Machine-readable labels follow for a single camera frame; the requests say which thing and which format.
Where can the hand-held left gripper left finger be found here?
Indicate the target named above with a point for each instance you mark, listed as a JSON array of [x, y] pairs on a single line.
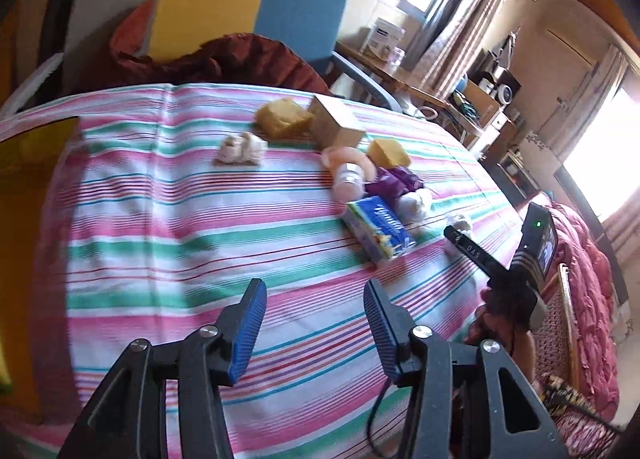
[[247, 334]]

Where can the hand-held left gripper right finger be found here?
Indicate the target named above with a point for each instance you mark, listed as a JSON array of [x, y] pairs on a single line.
[[382, 334]]

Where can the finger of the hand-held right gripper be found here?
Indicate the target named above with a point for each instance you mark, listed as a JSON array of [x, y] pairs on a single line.
[[475, 251]]

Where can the small white item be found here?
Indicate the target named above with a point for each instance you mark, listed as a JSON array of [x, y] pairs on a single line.
[[462, 221]]

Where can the white paper ball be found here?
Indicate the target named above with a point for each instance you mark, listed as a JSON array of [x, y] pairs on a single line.
[[415, 204]]

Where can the blue tissue pack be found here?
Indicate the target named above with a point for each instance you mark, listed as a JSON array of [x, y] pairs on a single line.
[[377, 229]]

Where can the purple plastic bag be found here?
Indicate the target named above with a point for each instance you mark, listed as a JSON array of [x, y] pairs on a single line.
[[395, 181]]

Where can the small yellow sponge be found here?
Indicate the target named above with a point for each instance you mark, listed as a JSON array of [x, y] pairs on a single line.
[[389, 153]]

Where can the pink bottle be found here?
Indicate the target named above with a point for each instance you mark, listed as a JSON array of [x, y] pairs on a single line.
[[347, 174]]

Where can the white cloth toy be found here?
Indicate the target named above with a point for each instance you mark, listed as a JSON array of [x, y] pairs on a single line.
[[242, 149]]

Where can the dark red gift box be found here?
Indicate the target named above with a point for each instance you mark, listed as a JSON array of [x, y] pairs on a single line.
[[30, 239]]

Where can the person's right hand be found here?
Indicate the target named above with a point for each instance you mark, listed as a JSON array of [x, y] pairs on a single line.
[[505, 309]]

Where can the pink quilt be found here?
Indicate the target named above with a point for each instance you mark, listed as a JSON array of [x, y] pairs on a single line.
[[600, 299]]

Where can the wicker chair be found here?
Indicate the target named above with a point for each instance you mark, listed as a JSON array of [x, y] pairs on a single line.
[[560, 339]]

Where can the bright side window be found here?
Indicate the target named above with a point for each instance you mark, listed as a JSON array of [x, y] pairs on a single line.
[[605, 164]]

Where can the striped bed sheet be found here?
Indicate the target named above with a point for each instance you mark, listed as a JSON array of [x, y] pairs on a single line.
[[150, 239]]

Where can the open tan cardboard box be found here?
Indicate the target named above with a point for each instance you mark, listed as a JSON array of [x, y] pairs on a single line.
[[482, 101]]

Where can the dark patterned cloth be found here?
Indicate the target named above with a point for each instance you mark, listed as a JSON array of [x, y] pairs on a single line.
[[575, 404]]

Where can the black speaker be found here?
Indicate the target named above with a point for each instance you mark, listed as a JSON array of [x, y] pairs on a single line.
[[506, 88]]

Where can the wooden desk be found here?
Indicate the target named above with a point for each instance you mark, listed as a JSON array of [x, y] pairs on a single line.
[[425, 84]]

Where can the pale cardboard box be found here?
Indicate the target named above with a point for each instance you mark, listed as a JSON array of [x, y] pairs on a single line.
[[337, 121]]

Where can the glass mug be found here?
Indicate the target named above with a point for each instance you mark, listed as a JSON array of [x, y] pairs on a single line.
[[396, 55]]

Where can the large yellow sponge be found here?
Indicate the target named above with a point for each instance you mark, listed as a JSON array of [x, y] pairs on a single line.
[[282, 118]]

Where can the beige curtain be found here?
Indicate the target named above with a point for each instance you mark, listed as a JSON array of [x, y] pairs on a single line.
[[465, 29]]

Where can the white printed carton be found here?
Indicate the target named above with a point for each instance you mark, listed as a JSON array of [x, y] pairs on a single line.
[[382, 36]]

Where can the dark red jacket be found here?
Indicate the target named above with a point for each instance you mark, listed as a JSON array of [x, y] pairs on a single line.
[[225, 59]]

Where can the grey yellow blue sofa chair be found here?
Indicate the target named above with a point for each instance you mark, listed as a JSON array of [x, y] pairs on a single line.
[[210, 4]]

